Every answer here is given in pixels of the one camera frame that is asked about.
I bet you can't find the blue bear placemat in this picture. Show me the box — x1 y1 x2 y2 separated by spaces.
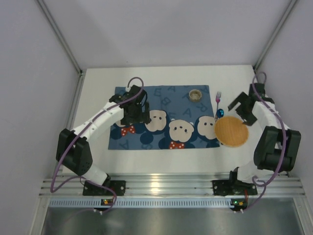
108 85 220 150

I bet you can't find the small beige cup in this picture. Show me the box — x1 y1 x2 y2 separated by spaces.
189 89 202 103

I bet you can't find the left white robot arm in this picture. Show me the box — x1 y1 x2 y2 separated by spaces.
56 85 150 186

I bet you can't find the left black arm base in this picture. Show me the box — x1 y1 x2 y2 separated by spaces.
80 177 126 196

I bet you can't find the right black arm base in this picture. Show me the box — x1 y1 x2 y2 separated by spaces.
212 180 258 196

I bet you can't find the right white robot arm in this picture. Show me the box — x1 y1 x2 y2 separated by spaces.
228 83 301 186

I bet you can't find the iridescent purple fork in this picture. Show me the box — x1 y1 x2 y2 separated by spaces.
215 91 222 121

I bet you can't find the iridescent blue spoon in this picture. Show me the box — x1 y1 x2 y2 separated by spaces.
216 109 224 118

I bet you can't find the round woven wicker plate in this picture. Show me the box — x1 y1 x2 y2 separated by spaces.
214 116 249 147

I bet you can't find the aluminium mounting rail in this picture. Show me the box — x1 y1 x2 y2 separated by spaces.
39 173 305 198

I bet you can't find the left aluminium frame post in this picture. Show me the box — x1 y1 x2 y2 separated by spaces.
36 0 85 76

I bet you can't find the aluminium frame post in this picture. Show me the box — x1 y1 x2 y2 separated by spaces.
252 0 300 73
36 0 85 76

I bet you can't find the right aluminium frame post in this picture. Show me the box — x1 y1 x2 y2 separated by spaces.
252 0 300 73

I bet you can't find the slotted grey cable duct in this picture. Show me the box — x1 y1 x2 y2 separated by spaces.
49 198 246 208

